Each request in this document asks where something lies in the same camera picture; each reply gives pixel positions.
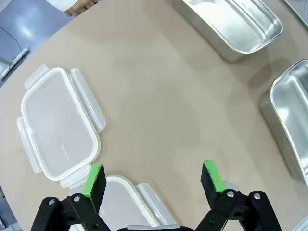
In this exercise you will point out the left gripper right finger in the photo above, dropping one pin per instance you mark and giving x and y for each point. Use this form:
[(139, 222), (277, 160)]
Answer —
[(213, 183)]

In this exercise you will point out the person's right hand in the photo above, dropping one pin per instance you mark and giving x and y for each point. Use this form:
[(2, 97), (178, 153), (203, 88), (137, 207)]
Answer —
[(79, 7)]

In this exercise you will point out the empty steel container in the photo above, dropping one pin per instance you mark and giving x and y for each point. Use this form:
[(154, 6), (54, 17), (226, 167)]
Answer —
[(228, 24)]

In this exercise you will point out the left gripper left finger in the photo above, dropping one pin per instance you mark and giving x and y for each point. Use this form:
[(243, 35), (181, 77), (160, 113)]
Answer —
[(93, 187)]

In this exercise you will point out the white table foot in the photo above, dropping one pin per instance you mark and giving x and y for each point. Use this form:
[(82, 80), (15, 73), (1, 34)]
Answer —
[(15, 63)]

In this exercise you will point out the clear plastic lid white rim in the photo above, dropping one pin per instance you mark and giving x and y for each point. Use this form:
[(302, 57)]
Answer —
[(125, 204), (60, 120)]

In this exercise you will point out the person's right forearm white sleeve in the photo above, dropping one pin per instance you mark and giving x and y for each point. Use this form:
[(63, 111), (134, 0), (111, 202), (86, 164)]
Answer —
[(60, 3)]

